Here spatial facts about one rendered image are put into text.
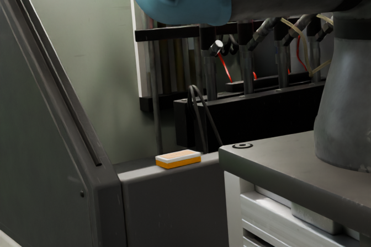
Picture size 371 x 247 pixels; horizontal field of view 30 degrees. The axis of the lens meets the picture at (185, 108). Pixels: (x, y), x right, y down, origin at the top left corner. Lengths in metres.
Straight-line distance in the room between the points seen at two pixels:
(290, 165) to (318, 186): 0.05
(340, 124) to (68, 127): 0.46
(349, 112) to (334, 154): 0.03
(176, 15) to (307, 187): 0.14
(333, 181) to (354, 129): 0.04
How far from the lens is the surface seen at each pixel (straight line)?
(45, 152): 0.94
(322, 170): 0.48
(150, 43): 1.35
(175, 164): 0.86
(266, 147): 0.55
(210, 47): 1.16
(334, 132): 0.48
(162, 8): 0.41
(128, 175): 0.85
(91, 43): 1.38
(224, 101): 1.16
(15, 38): 0.98
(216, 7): 0.41
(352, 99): 0.47
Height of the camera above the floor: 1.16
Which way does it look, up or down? 9 degrees down
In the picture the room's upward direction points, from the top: 4 degrees counter-clockwise
